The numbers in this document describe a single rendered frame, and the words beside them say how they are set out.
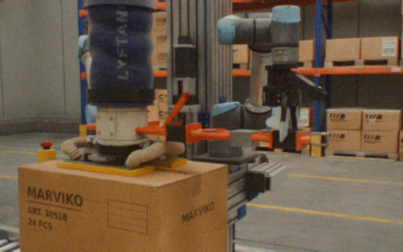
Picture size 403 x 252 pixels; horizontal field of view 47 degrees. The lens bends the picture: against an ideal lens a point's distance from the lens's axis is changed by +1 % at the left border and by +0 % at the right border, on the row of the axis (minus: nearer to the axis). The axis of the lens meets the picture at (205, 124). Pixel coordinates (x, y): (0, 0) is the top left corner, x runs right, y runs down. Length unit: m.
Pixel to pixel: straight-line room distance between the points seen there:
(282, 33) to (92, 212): 0.77
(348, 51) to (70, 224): 7.40
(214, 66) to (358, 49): 6.45
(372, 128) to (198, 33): 6.48
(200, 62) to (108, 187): 0.98
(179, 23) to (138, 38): 0.76
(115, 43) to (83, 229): 0.59
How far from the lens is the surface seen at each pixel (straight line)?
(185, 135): 1.39
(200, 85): 2.18
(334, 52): 8.57
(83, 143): 1.69
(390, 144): 8.44
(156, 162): 1.58
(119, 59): 1.50
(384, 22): 9.82
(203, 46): 2.18
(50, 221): 1.61
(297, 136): 1.23
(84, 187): 1.47
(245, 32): 1.34
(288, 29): 1.25
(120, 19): 1.50
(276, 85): 1.28
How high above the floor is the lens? 1.36
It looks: 5 degrees down
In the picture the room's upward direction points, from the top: straight up
